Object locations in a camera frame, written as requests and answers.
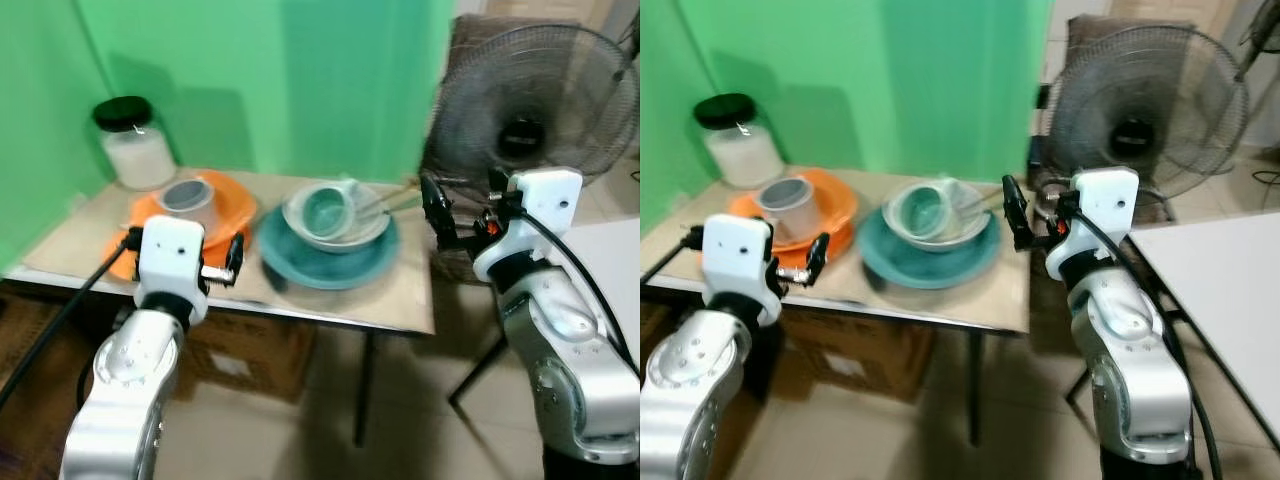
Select light chopsticks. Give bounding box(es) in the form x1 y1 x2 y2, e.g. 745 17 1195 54
952 188 1007 217
352 188 423 219

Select grey bowl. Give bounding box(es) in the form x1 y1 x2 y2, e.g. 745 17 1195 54
881 179 995 252
282 181 394 252

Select orange plate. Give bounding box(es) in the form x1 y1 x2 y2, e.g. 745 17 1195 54
104 169 260 282
727 167 860 257

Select clear plastic cup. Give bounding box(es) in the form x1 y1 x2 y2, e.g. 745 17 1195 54
154 177 220 237
751 176 817 242

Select teal cup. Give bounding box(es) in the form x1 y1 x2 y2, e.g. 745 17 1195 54
302 185 367 240
902 185 967 240

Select glass jar with black lid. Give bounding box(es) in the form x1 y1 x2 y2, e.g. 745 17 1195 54
92 95 180 192
693 93 787 191

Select beige table mat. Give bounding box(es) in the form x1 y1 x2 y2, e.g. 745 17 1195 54
642 166 1033 335
22 168 437 336

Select brown cardboard box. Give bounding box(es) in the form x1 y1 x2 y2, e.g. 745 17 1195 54
182 312 318 404
778 312 913 404

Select teal plate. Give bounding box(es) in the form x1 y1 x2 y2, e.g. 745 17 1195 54
257 204 402 292
856 204 1004 292

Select black standing fan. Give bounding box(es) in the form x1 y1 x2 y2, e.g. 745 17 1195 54
424 14 641 191
1038 24 1252 203

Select green backdrop cloth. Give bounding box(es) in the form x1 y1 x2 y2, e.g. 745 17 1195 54
640 0 1055 236
0 0 457 273

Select table with dark legs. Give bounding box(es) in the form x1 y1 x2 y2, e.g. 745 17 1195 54
4 168 437 448
640 166 1033 448

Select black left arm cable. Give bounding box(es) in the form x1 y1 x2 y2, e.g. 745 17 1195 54
0 238 135 411
640 238 701 287

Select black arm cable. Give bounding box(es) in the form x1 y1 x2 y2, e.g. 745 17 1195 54
640 238 701 287
518 212 639 373
0 238 135 411
1074 212 1221 480

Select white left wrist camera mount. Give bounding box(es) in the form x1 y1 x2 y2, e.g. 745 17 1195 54
701 214 777 303
134 214 209 303

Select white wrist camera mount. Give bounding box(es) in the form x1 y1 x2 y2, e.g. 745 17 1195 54
472 167 585 283
1044 167 1142 283
134 214 209 303
701 214 777 303

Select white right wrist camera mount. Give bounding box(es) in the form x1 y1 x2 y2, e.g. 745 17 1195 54
1044 167 1142 283
472 167 585 283

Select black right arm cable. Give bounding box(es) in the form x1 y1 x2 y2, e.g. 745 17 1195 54
518 212 639 373
1074 212 1221 480

